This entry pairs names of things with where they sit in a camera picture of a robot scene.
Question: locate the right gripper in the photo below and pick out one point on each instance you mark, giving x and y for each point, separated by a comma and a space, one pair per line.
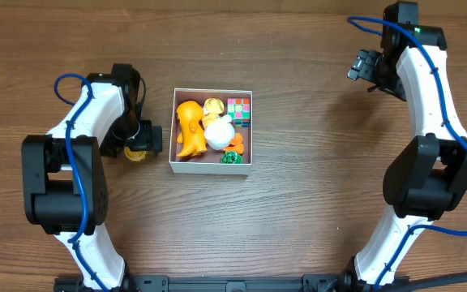
374, 68

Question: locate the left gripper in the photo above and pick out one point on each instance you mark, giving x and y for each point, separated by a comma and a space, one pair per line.
144, 145

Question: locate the yellow ridged round cap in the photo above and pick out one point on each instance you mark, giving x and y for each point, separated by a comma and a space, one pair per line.
134, 155

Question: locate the orange dinosaur toy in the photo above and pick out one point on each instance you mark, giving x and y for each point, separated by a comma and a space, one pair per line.
191, 137

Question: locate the white duck plush toy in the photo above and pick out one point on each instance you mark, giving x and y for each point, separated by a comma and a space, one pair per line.
218, 128

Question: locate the green ridged round cap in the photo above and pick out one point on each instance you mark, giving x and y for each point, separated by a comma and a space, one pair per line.
231, 157

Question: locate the multicolour puzzle cube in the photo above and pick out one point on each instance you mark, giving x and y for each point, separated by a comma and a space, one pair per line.
239, 109

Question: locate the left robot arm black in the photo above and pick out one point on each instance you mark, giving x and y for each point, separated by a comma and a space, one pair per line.
65, 190

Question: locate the white box pink inside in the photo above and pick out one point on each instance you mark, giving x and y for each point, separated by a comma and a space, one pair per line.
208, 162

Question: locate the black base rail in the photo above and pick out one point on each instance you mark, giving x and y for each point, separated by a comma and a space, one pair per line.
307, 282

